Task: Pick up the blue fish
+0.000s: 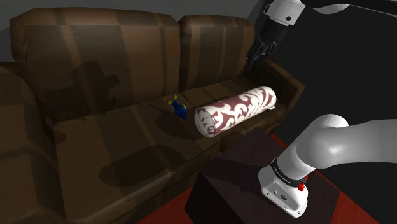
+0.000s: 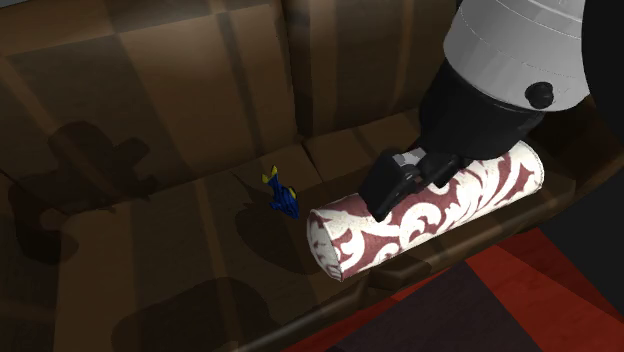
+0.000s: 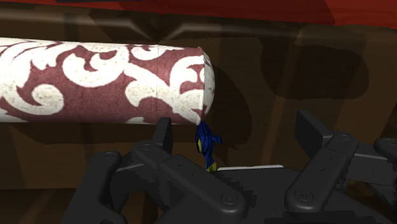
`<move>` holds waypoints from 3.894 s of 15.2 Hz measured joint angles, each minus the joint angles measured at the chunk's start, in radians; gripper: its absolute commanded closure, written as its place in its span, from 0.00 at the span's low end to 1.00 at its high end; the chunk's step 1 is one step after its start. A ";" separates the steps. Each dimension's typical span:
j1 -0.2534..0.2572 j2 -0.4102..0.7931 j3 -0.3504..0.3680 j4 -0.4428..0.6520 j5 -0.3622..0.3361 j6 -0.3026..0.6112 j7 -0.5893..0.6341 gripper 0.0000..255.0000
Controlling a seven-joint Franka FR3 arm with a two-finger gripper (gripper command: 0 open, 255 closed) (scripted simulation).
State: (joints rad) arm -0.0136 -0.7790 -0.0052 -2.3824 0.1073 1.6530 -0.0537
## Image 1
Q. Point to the blue and yellow fish toy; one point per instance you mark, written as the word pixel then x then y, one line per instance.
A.
pixel 180 108

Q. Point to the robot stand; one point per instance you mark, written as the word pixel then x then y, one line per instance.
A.
pixel 235 173

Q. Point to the brown leather sofa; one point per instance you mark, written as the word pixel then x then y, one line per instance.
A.
pixel 102 93

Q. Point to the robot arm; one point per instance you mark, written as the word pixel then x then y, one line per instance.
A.
pixel 335 142

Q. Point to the red rug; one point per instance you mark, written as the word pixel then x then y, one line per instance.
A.
pixel 356 211

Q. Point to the white and maroon bolster pillow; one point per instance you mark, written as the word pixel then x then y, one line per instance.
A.
pixel 235 110

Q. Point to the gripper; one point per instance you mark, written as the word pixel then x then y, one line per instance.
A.
pixel 273 30

